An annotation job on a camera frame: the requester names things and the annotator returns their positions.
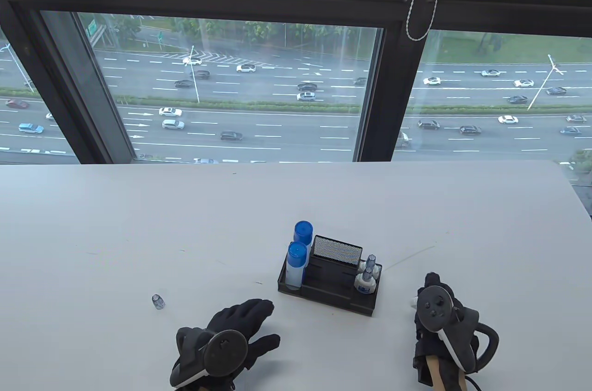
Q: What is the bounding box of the person's left hand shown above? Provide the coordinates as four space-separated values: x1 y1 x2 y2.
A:
170 299 281 391

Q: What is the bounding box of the person's right hand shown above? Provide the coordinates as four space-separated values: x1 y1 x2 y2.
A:
413 272 480 369

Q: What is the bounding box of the clear tall glue bottle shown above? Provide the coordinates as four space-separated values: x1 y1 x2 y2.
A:
285 264 306 291

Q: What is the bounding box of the blue bottle cap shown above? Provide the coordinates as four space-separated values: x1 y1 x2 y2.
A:
287 241 308 268
293 220 314 244

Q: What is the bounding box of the person's right forearm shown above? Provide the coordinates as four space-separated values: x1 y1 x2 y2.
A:
428 356 467 391

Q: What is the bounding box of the black left hand controller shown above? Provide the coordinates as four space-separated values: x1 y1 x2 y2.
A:
170 327 249 389

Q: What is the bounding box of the black mesh desk organizer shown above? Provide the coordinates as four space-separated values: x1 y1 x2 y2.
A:
277 235 382 317

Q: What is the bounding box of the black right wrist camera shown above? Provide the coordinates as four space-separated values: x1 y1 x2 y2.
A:
413 354 438 386

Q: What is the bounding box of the black window frame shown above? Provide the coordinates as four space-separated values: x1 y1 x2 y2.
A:
0 0 592 165

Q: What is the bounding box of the white looped blind cord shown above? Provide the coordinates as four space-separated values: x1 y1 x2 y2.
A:
406 0 444 42

